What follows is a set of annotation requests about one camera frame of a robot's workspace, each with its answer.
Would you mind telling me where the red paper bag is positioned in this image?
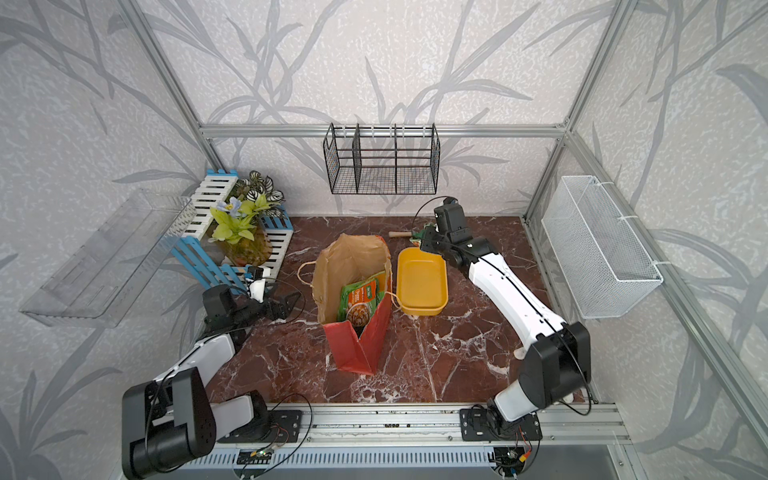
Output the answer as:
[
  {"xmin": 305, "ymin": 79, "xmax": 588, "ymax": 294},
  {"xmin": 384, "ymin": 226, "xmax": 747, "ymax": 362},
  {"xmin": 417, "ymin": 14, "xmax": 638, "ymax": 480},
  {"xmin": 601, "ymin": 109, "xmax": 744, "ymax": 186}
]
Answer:
[{"xmin": 301, "ymin": 234, "xmax": 393, "ymax": 375}]

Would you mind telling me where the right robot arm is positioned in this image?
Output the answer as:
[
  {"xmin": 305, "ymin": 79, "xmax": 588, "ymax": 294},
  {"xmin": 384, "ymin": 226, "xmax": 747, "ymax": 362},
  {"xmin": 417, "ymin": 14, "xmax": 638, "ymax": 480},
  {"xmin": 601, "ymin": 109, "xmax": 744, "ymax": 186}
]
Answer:
[{"xmin": 420, "ymin": 196, "xmax": 592, "ymax": 440}]

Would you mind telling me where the blue white wooden crate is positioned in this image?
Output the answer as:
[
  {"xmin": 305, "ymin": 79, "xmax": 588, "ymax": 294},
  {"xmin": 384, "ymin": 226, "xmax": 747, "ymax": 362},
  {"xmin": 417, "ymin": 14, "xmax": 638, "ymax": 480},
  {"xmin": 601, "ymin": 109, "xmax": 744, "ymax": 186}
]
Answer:
[{"xmin": 172, "ymin": 169, "xmax": 293, "ymax": 293}]

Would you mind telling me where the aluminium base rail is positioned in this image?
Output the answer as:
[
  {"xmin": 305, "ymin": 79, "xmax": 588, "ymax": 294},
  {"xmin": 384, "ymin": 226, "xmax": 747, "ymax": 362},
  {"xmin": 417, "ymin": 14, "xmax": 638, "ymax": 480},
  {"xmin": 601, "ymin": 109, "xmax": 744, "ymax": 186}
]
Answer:
[{"xmin": 122, "ymin": 400, "xmax": 631, "ymax": 451}]

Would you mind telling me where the black wire basket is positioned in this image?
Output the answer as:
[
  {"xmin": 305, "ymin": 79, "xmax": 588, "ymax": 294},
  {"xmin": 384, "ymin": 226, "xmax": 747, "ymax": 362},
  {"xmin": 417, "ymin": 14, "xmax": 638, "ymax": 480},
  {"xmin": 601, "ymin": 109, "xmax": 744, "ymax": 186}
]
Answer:
[{"xmin": 322, "ymin": 124, "xmax": 441, "ymax": 196}]

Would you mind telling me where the clear acrylic shelf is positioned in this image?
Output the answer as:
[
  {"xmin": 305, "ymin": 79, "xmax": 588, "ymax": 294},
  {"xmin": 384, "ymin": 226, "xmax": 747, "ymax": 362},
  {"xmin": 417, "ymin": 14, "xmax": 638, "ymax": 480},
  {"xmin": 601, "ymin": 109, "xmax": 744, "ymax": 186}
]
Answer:
[{"xmin": 19, "ymin": 189, "xmax": 195, "ymax": 328}]

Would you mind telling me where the green toy rake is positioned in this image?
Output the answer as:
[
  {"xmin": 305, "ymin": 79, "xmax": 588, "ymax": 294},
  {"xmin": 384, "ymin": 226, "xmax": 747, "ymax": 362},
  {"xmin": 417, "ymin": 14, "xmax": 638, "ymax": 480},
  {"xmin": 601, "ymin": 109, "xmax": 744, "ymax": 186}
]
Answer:
[{"xmin": 388, "ymin": 229, "xmax": 425, "ymax": 244}]

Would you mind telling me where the potted artificial plant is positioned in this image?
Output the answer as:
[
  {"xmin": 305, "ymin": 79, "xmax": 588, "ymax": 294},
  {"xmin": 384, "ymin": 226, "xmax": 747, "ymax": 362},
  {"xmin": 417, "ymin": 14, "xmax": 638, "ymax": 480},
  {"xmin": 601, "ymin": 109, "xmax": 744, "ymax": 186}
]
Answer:
[{"xmin": 209, "ymin": 170, "xmax": 285, "ymax": 267}]

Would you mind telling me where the yellow plastic tray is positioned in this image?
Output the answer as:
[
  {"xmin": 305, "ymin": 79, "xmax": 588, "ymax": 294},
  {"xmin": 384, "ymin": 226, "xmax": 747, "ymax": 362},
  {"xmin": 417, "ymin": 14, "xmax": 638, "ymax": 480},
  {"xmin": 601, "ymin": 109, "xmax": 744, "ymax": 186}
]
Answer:
[{"xmin": 396, "ymin": 247, "xmax": 449, "ymax": 317}]

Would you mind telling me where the red green cereal packet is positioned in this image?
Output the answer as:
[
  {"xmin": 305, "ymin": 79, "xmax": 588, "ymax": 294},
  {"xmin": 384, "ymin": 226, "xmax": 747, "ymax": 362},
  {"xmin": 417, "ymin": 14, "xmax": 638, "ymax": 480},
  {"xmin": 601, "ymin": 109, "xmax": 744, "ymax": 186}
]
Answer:
[{"xmin": 337, "ymin": 270, "xmax": 387, "ymax": 330}]

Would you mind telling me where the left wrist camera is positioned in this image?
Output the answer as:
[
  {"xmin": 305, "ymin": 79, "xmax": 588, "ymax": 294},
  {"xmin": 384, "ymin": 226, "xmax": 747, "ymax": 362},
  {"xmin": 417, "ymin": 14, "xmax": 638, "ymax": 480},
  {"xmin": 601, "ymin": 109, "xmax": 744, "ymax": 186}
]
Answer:
[{"xmin": 246, "ymin": 265, "xmax": 271, "ymax": 303}]

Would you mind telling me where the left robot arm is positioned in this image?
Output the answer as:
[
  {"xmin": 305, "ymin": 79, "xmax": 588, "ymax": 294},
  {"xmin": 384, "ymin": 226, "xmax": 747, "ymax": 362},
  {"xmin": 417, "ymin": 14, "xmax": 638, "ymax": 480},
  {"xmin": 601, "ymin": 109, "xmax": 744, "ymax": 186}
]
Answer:
[{"xmin": 121, "ymin": 285, "xmax": 309, "ymax": 479}]

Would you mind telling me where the white wire basket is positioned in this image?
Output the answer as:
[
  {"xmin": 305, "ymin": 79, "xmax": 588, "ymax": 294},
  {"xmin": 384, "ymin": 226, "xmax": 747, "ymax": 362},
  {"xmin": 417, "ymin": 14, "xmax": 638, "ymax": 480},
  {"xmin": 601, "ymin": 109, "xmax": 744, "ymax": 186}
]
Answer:
[{"xmin": 542, "ymin": 175, "xmax": 664, "ymax": 319}]

